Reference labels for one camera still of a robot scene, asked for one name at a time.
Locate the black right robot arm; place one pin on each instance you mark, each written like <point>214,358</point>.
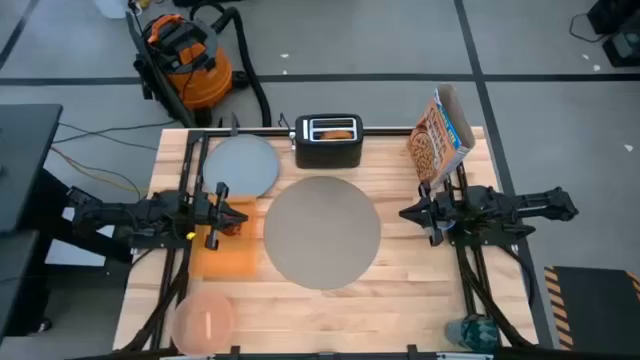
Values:
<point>500,205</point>

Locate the grey-blue round plate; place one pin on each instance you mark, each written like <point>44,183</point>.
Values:
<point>240,165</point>

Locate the black equipment case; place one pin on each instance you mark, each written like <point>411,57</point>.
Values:
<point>620,30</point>

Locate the black two-slot toaster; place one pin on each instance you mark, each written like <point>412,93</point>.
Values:
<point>327,152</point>

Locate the orange shop vacuum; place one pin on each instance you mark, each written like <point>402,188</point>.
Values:
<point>200,70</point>

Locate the black desk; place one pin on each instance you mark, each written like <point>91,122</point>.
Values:
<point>17,285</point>
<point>27,165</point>

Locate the black frame clamp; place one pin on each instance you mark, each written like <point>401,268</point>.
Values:
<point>235,125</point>
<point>285,122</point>

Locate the toasted bagel half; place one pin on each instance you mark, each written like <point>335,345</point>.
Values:
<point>336,135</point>

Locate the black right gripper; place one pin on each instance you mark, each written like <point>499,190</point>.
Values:
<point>439,212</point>

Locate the orange cutting board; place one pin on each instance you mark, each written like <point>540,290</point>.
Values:
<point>230,257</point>

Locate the white container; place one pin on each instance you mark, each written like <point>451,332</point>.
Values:
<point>111,7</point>

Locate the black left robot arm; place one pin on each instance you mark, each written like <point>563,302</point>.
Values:
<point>150,212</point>

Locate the pink bowl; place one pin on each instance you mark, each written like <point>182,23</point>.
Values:
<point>202,325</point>

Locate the black aluminium table frame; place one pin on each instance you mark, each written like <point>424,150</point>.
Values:
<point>390,131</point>

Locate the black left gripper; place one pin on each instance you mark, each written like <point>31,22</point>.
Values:
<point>212,215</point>

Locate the grey round placemat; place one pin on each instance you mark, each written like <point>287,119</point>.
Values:
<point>322,232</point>

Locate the hazard-striped black mat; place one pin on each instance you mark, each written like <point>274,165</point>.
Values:
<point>595,305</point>

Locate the cereal box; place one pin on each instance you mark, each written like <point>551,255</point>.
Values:
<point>435,145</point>

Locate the teal patterned tumbler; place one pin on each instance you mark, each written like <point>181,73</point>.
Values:
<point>475,334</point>

